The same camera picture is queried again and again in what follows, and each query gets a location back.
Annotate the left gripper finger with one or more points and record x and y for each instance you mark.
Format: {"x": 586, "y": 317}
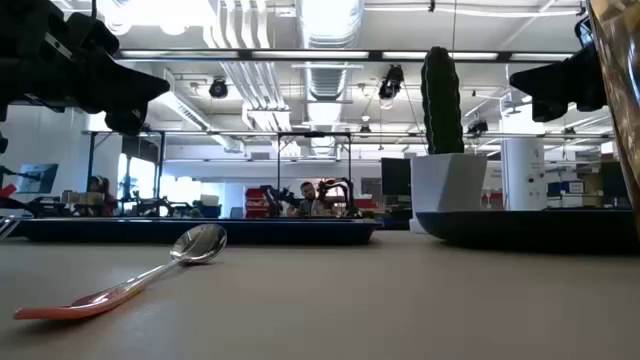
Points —
{"x": 125, "y": 122}
{"x": 125, "y": 87}

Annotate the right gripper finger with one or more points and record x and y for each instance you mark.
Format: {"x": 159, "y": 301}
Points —
{"x": 555, "y": 77}
{"x": 552, "y": 109}

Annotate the dark round plate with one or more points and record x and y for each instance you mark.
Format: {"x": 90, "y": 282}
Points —
{"x": 525, "y": 227}

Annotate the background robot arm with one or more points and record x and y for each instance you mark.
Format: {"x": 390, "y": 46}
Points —
{"x": 340, "y": 187}
{"x": 280, "y": 196}

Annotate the blue plastic tray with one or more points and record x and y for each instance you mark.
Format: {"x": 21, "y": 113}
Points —
{"x": 250, "y": 231}

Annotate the white round column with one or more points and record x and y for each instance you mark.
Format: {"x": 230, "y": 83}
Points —
{"x": 524, "y": 172}

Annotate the person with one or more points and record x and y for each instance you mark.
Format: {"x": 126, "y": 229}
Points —
{"x": 309, "y": 200}
{"x": 100, "y": 192}

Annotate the blue storage box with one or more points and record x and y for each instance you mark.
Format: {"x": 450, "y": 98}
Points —
{"x": 565, "y": 187}

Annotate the black ceiling spotlight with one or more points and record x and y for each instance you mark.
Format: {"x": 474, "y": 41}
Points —
{"x": 391, "y": 82}
{"x": 218, "y": 88}

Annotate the tilted computer monitor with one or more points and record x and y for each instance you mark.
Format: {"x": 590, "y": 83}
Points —
{"x": 37, "y": 178}

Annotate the green cactus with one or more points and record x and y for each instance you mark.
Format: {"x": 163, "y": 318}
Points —
{"x": 442, "y": 100}

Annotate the white angular plant pot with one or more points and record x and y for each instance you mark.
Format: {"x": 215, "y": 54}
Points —
{"x": 447, "y": 182}

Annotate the red storage bins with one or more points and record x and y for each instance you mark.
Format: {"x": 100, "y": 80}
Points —
{"x": 255, "y": 202}

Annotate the black flat monitor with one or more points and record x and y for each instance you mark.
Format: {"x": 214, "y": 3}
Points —
{"x": 396, "y": 176}

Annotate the black background rig frame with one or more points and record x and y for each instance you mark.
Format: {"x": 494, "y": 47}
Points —
{"x": 278, "y": 170}
{"x": 161, "y": 170}

